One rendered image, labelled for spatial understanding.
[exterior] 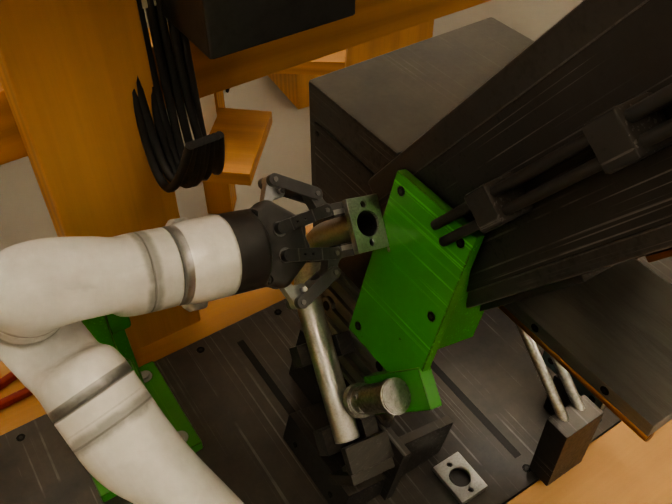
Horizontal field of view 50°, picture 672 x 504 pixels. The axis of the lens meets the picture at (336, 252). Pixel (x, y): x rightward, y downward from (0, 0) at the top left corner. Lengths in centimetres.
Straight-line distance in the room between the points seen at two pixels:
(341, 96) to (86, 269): 41
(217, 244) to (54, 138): 27
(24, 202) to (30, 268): 229
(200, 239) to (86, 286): 11
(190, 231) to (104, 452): 19
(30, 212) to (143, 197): 191
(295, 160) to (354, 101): 197
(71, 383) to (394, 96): 50
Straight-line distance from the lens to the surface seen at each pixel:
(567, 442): 86
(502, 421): 98
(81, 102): 82
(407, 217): 70
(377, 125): 82
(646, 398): 75
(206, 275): 62
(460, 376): 101
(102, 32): 79
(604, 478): 97
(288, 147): 289
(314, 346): 83
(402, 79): 91
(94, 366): 57
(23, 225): 276
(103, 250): 59
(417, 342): 73
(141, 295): 60
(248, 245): 63
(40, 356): 62
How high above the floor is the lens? 170
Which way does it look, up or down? 44 degrees down
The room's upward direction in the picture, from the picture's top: straight up
